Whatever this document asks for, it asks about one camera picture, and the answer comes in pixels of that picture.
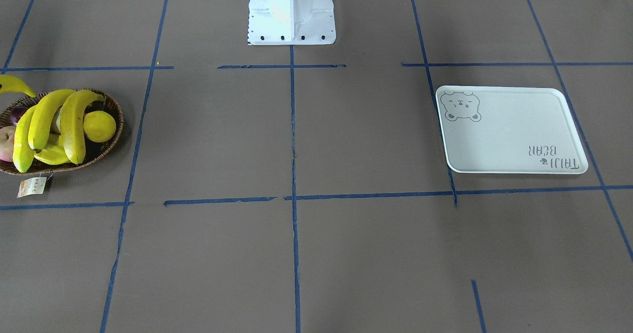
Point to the yellow banana moved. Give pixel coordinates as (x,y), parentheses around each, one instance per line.
(12,84)
(72,123)

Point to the white bear plate tray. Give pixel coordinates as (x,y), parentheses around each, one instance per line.
(509,130)

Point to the basket paper tag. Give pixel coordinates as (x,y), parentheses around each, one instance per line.
(32,186)

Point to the brown wicker basket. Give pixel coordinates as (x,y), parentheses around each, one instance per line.
(95,152)

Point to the yellow lemon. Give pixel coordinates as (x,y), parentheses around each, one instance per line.
(99,126)

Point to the yellow starfruit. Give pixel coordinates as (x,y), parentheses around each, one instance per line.
(54,152)

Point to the yellow banana middle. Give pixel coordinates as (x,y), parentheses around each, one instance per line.
(39,128)

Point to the yellow banana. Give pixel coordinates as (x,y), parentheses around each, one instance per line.
(23,154)
(39,128)

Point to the dark purple fruit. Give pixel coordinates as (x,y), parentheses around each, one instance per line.
(17,113)

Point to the pink apple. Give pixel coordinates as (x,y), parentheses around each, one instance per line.
(7,143)

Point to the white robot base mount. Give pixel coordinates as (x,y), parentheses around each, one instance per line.
(291,22)

